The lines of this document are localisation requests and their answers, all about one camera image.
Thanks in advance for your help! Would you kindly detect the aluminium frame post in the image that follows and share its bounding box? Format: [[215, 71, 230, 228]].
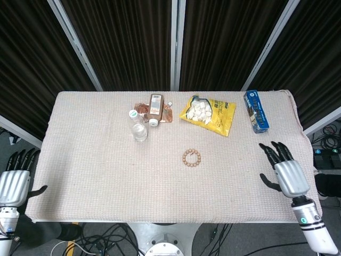
[[47, 0, 103, 91], [241, 0, 301, 91], [170, 0, 187, 91]]

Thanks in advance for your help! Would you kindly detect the beige waffle table cloth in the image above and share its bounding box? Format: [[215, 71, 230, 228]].
[[26, 90, 323, 223]]

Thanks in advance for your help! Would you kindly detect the wooden bead bracelet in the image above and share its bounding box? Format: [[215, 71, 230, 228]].
[[182, 149, 202, 168]]

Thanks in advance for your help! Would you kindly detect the black foot pedal box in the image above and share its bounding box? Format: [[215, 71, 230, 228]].
[[313, 148, 341, 169]]

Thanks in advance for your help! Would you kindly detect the blue cardboard box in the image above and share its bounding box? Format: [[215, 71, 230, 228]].
[[242, 89, 270, 134]]

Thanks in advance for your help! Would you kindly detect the aluminium frame rail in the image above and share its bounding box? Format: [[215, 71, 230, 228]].
[[303, 114, 341, 137], [0, 114, 43, 149]]

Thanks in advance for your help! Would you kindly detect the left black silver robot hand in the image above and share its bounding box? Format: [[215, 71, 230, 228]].
[[0, 148, 48, 207]]

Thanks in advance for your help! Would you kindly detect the yellow marshmallow bag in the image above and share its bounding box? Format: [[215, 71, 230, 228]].
[[178, 95, 237, 138]]

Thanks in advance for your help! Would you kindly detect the white floor cable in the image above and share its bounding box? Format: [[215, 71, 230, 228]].
[[50, 241, 93, 256]]

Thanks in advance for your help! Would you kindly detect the clear plastic water bottle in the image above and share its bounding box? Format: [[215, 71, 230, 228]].
[[128, 109, 148, 142]]

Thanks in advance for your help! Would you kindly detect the black floor cable bundle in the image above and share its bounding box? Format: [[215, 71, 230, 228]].
[[310, 119, 341, 150], [206, 223, 234, 244], [77, 223, 146, 256]]

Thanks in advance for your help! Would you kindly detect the brown bottle with white cap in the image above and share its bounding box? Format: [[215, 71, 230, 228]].
[[148, 93, 163, 127]]

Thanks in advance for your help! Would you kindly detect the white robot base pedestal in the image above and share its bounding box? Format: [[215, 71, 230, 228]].
[[127, 222, 204, 256]]

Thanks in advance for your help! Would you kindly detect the copper foil spout pouch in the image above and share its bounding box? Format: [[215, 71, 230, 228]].
[[134, 100, 174, 124]]

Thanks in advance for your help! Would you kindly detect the black curtain panel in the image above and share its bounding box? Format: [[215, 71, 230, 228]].
[[0, 0, 97, 140], [180, 0, 289, 92], [250, 0, 341, 130], [60, 0, 173, 92]]

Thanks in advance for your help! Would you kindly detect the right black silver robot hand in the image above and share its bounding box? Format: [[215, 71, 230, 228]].
[[258, 141, 310, 198]]

